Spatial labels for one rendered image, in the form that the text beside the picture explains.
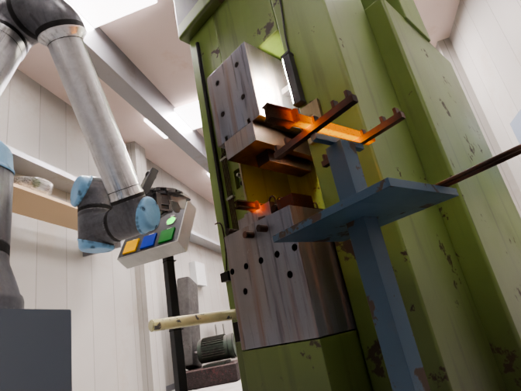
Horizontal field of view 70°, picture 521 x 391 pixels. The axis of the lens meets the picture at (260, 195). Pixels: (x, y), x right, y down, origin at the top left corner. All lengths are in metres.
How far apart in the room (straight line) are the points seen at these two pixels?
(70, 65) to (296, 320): 0.99
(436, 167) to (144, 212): 1.24
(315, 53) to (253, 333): 1.16
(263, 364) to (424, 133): 1.17
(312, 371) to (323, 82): 1.08
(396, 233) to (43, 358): 1.04
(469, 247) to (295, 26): 1.19
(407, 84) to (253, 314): 1.24
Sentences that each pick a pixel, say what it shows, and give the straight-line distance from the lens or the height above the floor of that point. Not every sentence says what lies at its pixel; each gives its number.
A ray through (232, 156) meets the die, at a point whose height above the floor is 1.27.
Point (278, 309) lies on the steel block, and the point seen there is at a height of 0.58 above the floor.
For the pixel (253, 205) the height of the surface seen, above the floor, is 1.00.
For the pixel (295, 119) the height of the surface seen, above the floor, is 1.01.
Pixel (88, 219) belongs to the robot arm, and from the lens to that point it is 1.10.
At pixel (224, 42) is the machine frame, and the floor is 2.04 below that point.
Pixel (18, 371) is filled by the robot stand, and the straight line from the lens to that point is 0.57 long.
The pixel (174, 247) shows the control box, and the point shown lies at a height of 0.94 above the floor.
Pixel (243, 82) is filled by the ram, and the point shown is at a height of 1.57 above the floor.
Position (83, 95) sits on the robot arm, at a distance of 1.04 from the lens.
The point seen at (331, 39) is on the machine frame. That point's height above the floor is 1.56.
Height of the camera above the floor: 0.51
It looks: 20 degrees up
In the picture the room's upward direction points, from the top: 11 degrees counter-clockwise
